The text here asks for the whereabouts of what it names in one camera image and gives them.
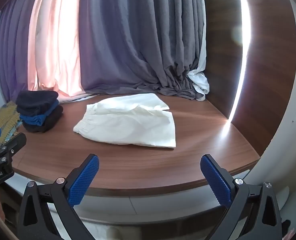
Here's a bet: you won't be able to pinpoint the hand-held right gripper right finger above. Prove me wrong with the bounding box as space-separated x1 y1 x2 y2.
200 154 286 240

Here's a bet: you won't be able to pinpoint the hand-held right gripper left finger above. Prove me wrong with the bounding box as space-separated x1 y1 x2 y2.
17 153 100 240

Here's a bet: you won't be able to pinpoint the white pants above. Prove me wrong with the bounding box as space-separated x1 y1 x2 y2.
73 93 176 149

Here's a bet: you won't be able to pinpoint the yellow patterned cloth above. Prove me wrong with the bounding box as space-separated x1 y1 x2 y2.
0 101 22 151

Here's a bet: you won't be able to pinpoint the blue folded garment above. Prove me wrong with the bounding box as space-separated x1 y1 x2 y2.
20 99 59 127

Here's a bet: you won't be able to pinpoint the black folded garment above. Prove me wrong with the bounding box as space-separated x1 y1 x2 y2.
22 105 64 134

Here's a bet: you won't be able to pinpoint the grey curtain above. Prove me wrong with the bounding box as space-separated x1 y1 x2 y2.
78 0 206 102
0 0 38 102

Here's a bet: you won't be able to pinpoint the white sheer curtain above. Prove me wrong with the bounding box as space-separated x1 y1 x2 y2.
187 34 210 102

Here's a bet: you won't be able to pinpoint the pink sheer curtain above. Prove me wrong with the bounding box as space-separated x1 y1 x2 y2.
27 0 94 98

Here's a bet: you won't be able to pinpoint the white light strip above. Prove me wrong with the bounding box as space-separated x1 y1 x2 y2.
227 0 254 121

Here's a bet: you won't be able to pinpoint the wooden side panel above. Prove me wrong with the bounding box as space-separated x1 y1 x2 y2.
204 0 296 157

